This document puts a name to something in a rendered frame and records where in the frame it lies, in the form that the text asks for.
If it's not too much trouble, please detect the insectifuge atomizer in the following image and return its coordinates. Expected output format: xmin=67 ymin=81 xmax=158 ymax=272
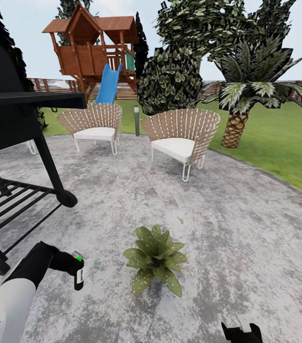
xmin=74 ymin=256 xmax=84 ymax=291

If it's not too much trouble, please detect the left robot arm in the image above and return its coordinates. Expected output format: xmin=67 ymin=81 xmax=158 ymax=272
xmin=0 ymin=241 xmax=90 ymax=343

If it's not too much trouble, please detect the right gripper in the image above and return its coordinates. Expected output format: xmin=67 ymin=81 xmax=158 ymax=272
xmin=221 ymin=322 xmax=263 ymax=343

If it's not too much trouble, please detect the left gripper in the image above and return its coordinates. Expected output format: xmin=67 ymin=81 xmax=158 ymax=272
xmin=55 ymin=252 xmax=83 ymax=276

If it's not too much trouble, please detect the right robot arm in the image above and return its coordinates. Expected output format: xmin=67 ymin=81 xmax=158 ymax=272
xmin=221 ymin=313 xmax=263 ymax=343

